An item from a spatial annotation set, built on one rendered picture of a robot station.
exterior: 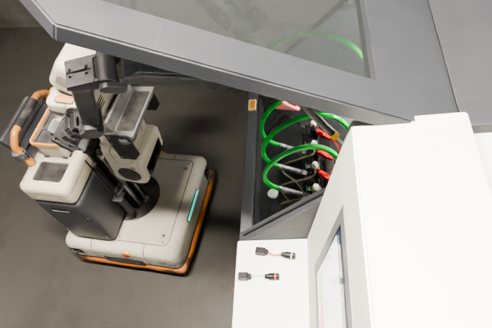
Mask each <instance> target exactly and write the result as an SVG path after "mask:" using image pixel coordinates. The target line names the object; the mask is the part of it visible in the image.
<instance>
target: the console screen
mask: <svg viewBox="0 0 492 328"><path fill-rule="evenodd" d="M315 283H316V323H317V328H354V316H353V307H352V297H351V279H350V270H349V252H348V242H347V233H346V216H345V206H344V205H342V208H341V210H340V212H339V214H338V216H337V219H336V221H335V223H334V225H333V227H332V230H331V231H330V233H329V236H328V238H327V240H326V242H325V244H324V246H323V249H322V251H321V253H320V255H319V257H318V260H317V262H316V264H315Z"/></svg>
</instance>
